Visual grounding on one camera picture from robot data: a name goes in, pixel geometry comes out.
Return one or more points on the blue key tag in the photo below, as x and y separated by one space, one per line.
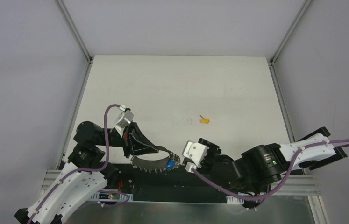
170 164

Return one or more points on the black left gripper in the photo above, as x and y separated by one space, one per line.
129 143

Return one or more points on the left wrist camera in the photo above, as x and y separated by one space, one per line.
124 119

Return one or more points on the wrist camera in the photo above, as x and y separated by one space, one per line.
195 152
124 119

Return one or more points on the metal base plate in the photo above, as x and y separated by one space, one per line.
275 210

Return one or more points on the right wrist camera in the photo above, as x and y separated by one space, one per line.
195 152

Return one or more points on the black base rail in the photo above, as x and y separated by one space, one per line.
179 186

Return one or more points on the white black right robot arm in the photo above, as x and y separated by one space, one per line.
264 164

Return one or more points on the large steel keyring plate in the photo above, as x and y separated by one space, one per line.
155 165

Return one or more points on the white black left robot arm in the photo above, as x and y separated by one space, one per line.
85 174

